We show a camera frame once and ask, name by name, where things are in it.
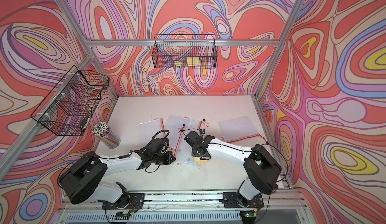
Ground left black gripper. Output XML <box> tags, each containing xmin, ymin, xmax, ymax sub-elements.
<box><xmin>152</xmin><ymin>152</ymin><xmax>178</xmax><ymax>166</ymax></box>

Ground yellow microfiber cloth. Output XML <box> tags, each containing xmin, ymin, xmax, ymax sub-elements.
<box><xmin>193</xmin><ymin>157</ymin><xmax>210</xmax><ymax>165</ymax></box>

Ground clear mesh document bag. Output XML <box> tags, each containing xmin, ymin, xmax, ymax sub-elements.
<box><xmin>176</xmin><ymin>140</ymin><xmax>200</xmax><ymax>168</ymax></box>
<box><xmin>165</xmin><ymin>115</ymin><xmax>210</xmax><ymax>151</ymax></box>
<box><xmin>138</xmin><ymin>118</ymin><xmax>164</xmax><ymax>146</ymax></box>
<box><xmin>218</xmin><ymin>116</ymin><xmax>266</xmax><ymax>143</ymax></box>

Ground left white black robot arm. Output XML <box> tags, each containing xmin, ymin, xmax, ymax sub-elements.
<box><xmin>57</xmin><ymin>137</ymin><xmax>176</xmax><ymax>210</ymax></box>

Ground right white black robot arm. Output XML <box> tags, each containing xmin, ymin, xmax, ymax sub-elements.
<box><xmin>184</xmin><ymin>131</ymin><xmax>282</xmax><ymax>201</ymax></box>

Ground yellow sticky note pad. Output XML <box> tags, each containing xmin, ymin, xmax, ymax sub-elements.
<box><xmin>187</xmin><ymin>57</ymin><xmax>201</xmax><ymax>67</ymax></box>

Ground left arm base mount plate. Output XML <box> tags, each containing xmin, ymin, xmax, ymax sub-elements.
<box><xmin>102</xmin><ymin>193</ymin><xmax>145</xmax><ymax>211</ymax></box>

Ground aluminium front rail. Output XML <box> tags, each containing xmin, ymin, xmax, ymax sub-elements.
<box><xmin>61</xmin><ymin>189</ymin><xmax>302</xmax><ymax>213</ymax></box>

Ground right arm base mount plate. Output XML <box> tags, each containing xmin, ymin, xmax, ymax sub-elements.
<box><xmin>219</xmin><ymin>192</ymin><xmax>264</xmax><ymax>210</ymax></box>

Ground black wire basket back wall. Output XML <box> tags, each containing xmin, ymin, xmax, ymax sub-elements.
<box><xmin>152</xmin><ymin>33</ymin><xmax>218</xmax><ymax>69</ymax></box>

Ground black wire basket wall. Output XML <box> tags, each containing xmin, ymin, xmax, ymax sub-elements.
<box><xmin>152</xmin><ymin>33</ymin><xmax>218</xmax><ymax>69</ymax></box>
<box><xmin>30</xmin><ymin>66</ymin><xmax>110</xmax><ymax>136</ymax></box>

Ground black wire basket left wall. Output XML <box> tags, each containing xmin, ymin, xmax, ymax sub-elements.
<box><xmin>30</xmin><ymin>66</ymin><xmax>110</xmax><ymax>136</ymax></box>

